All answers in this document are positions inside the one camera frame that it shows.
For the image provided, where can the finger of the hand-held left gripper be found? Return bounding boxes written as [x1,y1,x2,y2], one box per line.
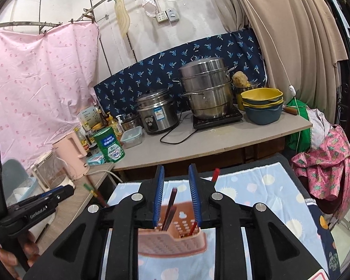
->
[46,185,75,204]
[17,187,64,207]

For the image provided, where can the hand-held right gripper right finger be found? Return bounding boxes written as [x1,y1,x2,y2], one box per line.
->
[188,165,330,280]

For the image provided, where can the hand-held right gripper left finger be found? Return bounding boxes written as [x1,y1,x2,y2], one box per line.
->
[23,165,165,280]

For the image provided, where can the red and green chopstick pair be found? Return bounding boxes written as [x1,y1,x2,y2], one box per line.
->
[83,182,106,208]

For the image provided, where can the pink perforated utensil holder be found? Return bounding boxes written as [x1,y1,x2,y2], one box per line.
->
[138,201,208,255]

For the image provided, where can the person's left hand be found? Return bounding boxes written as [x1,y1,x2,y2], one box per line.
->
[0,232,41,280]

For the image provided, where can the clear glass kettle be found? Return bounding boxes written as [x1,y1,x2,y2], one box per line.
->
[30,149,76,194]

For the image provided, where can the pink electric kettle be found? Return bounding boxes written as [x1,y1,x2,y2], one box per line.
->
[52,130,90,181]

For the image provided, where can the white plastic tub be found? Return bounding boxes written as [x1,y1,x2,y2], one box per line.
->
[1,159,40,202]

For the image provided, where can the blue wipes packet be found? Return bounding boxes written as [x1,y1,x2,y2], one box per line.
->
[87,152,107,165]

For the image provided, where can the dark sauce bottle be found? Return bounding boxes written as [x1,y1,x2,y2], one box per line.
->
[86,128,98,153]

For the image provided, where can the light blue spotted tablecloth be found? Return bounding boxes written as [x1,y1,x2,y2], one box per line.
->
[101,163,330,280]

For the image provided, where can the clear food container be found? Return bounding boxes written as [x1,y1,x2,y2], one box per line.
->
[120,126,143,149]

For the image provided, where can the green tin can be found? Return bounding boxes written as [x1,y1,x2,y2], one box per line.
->
[93,127,126,164]

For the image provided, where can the small lidded steel pot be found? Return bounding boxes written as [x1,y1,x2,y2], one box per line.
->
[121,112,142,132]

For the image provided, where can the stainless steel rice cooker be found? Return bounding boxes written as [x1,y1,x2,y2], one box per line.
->
[136,89,178,135]

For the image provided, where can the black induction cooktop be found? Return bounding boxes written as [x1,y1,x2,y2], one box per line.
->
[192,105,244,129]

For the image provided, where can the yellow oil bottle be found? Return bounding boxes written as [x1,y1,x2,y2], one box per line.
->
[106,115,120,142]

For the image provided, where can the white and green box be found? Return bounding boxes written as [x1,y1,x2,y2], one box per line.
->
[77,107,101,129]

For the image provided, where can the stainless steel steamer pot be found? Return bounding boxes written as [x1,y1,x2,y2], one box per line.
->
[172,58,236,121]

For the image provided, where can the blue plastic basin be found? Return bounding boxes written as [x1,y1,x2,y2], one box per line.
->
[243,102,284,126]

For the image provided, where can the yellow metal cup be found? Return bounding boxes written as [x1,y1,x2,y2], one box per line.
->
[235,84,259,111]

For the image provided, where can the green cloth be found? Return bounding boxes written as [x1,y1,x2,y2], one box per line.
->
[285,98,314,154]

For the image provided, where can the pink printed curtain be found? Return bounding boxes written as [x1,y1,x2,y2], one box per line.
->
[0,22,101,170]

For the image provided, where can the yellow plastic basin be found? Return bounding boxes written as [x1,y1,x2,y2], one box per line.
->
[240,87,284,108]

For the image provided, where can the navy leaf-print cloth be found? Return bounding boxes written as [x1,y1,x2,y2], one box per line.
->
[93,28,269,123]

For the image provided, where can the tan loofah sponge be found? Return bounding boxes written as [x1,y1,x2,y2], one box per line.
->
[231,70,251,88]

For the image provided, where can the pink pineapple-print cloth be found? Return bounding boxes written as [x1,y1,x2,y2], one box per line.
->
[290,124,350,202]

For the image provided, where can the yellow hanging cutting board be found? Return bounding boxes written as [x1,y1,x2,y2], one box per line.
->
[114,0,132,39]

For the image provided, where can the beige curtain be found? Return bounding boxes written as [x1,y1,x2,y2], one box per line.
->
[207,0,349,110]

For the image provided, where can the row of hanging clothes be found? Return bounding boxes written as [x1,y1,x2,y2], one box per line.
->
[308,0,350,73]

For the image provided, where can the white power cord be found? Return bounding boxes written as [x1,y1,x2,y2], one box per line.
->
[87,168,126,188]

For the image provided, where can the black power cable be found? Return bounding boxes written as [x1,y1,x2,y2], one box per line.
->
[160,112,200,145]

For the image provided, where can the white cable with switch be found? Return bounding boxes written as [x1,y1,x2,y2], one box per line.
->
[235,0,305,152]

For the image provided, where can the metal curtain rail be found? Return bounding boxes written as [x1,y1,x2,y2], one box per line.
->
[0,0,152,35]

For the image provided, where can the wall switch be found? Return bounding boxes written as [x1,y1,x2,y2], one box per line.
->
[166,7,180,22]

